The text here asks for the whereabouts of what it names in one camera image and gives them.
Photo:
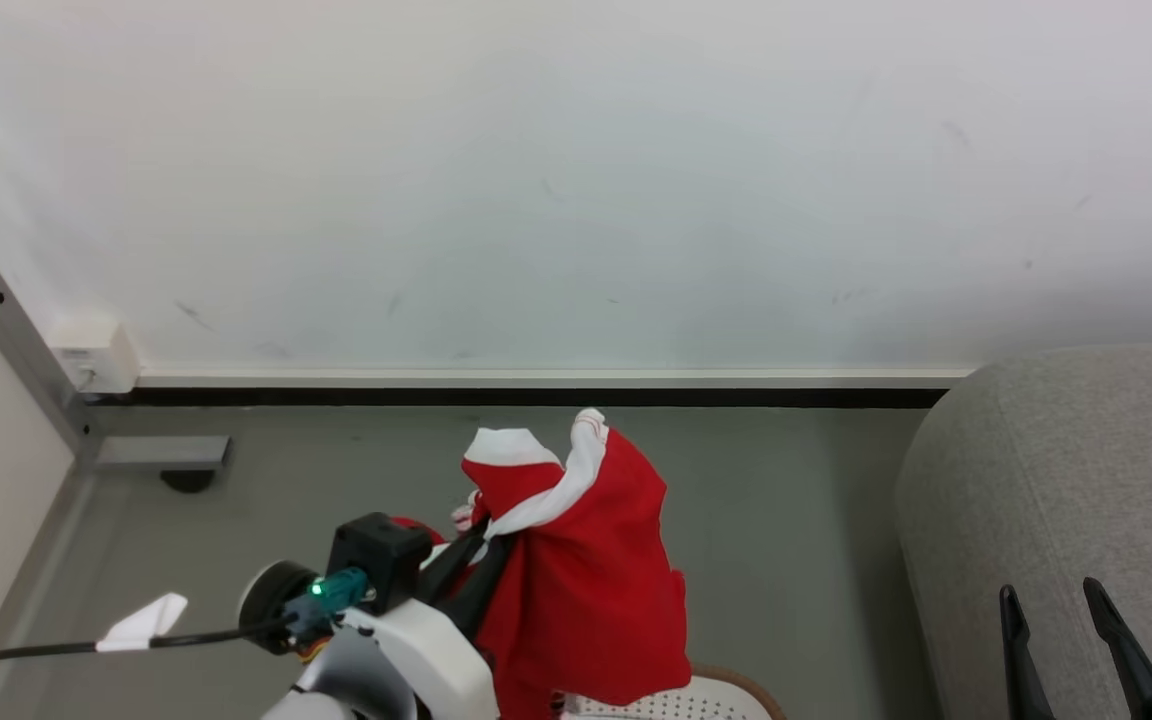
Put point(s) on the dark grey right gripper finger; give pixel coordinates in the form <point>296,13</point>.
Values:
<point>1131,660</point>
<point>1021,660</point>

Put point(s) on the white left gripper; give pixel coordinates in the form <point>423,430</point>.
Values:
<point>436,655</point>

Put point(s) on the red and white garment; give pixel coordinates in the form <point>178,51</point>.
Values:
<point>586,560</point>

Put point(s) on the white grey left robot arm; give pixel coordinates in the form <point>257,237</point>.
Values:
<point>336,680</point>

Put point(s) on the white perforated laundry basket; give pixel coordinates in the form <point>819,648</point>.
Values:
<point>676,703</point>

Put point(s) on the grey fabric sofa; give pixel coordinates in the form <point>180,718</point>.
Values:
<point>1066,520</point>

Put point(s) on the black and white baseboard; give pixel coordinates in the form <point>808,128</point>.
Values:
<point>536,390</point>

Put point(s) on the white tape tag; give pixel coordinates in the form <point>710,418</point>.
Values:
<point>144,622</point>

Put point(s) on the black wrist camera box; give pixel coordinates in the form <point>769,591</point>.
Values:
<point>378,555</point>

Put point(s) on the white wall box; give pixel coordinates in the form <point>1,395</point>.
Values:
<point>96,358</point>

